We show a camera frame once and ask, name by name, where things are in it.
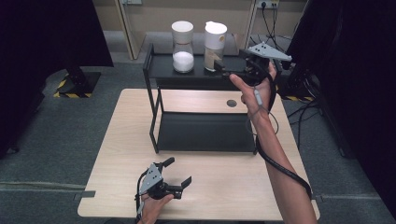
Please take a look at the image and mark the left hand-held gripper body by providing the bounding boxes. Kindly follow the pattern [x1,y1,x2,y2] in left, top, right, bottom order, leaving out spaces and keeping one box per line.
[138,162,184,201]

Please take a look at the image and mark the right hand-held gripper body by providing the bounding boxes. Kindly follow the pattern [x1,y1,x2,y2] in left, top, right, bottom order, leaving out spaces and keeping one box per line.
[229,42,292,87]

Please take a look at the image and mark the glass jar with spout lid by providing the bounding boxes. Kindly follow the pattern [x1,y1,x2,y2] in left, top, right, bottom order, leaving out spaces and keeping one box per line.
[203,21,229,73]

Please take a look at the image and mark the glass jar with white powder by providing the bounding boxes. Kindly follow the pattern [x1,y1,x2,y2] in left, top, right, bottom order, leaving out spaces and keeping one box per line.
[171,20,196,75]

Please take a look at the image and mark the black metal two-tier rack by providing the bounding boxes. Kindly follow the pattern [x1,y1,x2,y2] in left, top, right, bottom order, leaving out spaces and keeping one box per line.
[142,43,283,156]

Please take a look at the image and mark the person's left hand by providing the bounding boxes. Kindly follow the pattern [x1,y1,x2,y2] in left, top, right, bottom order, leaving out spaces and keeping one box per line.
[137,193,175,224]

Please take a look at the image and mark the person's right hand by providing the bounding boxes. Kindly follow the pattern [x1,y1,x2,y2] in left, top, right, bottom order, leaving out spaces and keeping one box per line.
[229,63,278,121]

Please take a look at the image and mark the black stand base striped tape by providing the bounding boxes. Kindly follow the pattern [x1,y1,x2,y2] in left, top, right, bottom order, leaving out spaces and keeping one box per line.
[52,65,103,99]
[275,68,316,103]

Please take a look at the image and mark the black curtain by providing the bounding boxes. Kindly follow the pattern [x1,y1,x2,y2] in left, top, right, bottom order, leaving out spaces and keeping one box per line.
[281,0,396,218]
[0,0,114,161]

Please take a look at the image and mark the left hand-held gripper cable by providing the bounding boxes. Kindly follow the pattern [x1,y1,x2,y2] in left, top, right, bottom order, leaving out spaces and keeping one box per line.
[134,169,149,224]

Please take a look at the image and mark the hand-held gripper cable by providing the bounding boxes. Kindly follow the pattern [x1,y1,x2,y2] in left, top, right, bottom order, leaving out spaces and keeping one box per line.
[248,60,313,200]
[134,169,149,224]

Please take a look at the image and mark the black floor cable bundle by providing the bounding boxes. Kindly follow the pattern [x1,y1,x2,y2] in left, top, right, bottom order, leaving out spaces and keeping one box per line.
[249,4,293,54]

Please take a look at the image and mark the white wall socket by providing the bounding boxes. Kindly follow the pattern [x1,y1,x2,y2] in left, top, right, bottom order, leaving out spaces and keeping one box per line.
[256,0,280,9]

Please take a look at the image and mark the black floor cables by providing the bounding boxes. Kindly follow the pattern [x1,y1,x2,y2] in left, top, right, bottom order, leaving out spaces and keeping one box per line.
[287,98,323,150]

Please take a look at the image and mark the right hand-held gripper cable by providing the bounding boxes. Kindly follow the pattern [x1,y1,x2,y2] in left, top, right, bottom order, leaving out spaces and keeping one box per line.
[248,60,313,200]

